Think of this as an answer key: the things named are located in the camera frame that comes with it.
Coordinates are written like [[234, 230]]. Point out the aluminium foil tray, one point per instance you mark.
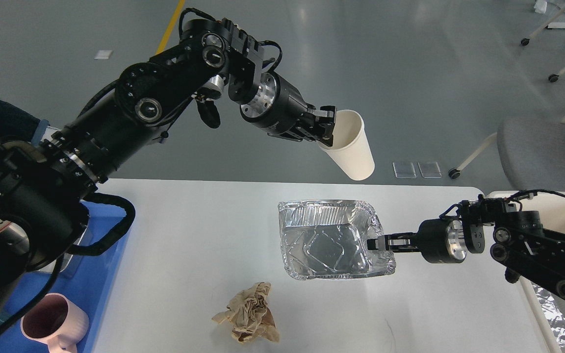
[[327, 239]]

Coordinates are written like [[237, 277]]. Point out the pink mug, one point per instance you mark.
[[56, 322]]

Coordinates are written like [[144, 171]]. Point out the brown paper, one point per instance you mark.
[[250, 316]]

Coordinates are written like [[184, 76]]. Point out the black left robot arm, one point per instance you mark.
[[49, 204]]

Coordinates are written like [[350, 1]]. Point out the grey office chair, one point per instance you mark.
[[531, 151]]

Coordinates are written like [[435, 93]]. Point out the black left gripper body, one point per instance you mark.
[[279, 109]]

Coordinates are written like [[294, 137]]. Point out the cream plastic bin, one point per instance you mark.
[[552, 215]]

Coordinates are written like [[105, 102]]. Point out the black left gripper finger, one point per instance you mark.
[[324, 122]]

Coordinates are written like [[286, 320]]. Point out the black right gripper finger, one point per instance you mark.
[[400, 242]]

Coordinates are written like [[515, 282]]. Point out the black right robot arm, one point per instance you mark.
[[520, 242]]

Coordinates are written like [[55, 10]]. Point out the white paper cup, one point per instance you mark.
[[350, 149]]

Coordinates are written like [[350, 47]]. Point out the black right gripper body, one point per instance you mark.
[[441, 241]]

